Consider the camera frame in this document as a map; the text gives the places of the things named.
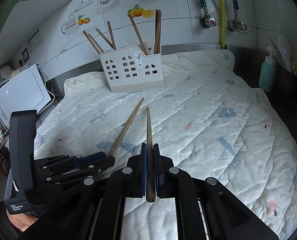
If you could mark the person's left hand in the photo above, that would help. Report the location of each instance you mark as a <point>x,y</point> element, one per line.
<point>21,221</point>

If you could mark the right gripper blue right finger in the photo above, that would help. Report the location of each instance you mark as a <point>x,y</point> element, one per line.
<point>206,209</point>

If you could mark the person's left forearm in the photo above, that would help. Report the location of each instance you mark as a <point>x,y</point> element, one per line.
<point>7,230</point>

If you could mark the wooden chopstick five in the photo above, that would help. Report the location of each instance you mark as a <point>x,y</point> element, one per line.
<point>125,128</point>

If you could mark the wooden chopstick seven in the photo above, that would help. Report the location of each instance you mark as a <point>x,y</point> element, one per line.
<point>150,180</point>

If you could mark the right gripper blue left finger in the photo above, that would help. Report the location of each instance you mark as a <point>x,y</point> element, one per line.
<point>94,209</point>

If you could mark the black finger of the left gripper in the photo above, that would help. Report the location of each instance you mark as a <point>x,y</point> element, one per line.
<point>95,169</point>

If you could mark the wall power socket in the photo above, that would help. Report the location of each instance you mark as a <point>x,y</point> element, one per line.
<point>25,55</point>

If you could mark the white plastic utensil holder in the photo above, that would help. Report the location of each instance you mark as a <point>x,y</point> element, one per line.
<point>129,68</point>

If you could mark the wooden chopstick three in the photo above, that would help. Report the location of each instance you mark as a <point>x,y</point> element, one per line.
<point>111,35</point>

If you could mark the white quilted mat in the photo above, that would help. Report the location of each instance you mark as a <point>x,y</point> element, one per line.
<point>205,118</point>

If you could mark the teal spray bottle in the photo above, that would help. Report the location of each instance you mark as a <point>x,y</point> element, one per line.
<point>268,71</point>

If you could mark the wooden chopstick four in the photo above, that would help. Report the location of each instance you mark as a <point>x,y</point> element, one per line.
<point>97,43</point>

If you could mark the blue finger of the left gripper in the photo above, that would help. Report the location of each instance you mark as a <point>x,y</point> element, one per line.
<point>87,160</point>

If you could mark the white rice paddle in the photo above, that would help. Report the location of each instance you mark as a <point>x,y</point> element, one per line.
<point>284,53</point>

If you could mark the green wall cabinet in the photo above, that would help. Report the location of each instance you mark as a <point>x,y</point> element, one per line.
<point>18,19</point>

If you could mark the red-handled water valve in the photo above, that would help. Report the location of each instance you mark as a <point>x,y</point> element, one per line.
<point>207,22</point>

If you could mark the chrome water valve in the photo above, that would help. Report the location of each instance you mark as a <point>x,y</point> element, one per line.
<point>237,26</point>

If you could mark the yellow gas pipe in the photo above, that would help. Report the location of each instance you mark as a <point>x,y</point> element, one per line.
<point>222,23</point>

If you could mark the wooden chopstick nine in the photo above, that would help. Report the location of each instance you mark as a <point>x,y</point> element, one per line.
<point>138,35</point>

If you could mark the wooden chopstick six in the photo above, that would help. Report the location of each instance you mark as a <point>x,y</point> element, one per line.
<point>159,32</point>

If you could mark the wooden chopstick two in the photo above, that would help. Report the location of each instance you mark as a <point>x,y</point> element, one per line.
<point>104,37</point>

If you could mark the wooden chopstick eight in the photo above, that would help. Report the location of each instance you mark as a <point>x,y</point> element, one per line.
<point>156,29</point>

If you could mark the wooden chopstick one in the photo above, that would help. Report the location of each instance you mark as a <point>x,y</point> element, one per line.
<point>90,39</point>

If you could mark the wooden spoon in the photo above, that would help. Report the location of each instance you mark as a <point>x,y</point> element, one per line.
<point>294,67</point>

